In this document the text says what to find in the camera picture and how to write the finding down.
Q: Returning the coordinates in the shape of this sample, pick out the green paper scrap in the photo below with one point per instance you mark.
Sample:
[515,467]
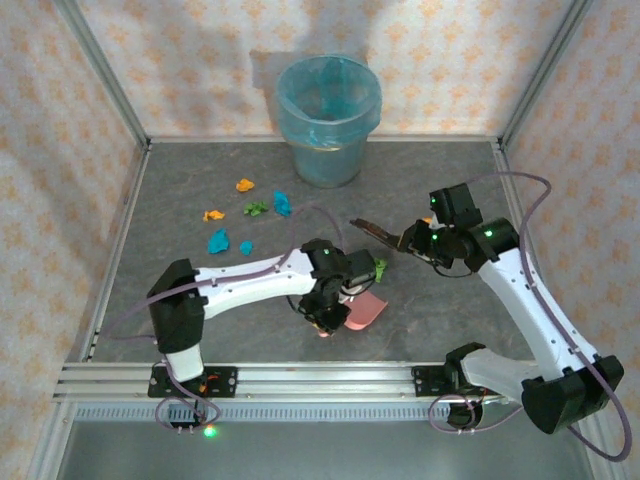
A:
[380,270]
[255,208]

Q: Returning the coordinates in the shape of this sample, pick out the pink plastic dustpan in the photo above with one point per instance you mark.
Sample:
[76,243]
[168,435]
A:
[367,310]

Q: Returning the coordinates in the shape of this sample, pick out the brown hand brush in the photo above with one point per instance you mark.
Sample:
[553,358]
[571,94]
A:
[375,231]

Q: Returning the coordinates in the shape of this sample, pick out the small blue paper scrap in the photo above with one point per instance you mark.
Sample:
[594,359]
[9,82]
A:
[246,248]

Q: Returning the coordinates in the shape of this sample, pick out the large blue paper scrap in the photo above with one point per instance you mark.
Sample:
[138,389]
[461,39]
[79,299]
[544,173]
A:
[218,242]

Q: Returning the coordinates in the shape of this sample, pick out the orange paper scrap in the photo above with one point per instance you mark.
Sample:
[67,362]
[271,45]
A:
[245,186]
[213,215]

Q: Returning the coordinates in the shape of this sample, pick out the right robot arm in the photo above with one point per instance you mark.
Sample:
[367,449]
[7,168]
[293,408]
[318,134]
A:
[525,300]

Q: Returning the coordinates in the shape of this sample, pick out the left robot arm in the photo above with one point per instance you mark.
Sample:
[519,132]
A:
[240,290]

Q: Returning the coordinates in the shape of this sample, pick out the blue mesh trash bin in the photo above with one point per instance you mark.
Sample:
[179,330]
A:
[327,167]

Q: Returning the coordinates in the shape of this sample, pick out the blue plastic bin liner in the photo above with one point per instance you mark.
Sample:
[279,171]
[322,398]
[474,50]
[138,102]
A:
[300,125]

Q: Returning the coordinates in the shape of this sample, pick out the aluminium table side rail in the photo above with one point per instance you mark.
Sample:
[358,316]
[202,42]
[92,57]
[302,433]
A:
[510,185]
[131,200]

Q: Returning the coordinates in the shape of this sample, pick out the long aluminium mounting rail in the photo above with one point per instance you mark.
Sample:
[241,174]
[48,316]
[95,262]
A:
[325,380]

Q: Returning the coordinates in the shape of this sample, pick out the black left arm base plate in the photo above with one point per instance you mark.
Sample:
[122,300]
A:
[227,382]

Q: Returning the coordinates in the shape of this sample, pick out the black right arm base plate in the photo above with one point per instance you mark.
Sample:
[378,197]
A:
[425,382]

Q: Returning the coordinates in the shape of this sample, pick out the aluminium frame post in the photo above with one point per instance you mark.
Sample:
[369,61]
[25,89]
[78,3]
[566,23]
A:
[545,75]
[105,80]

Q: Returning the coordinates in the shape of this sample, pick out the short aluminium table edge rail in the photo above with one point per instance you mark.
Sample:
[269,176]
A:
[225,139]

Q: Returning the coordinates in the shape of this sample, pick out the aluminium frame leg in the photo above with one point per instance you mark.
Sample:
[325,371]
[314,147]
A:
[50,445]
[600,465]

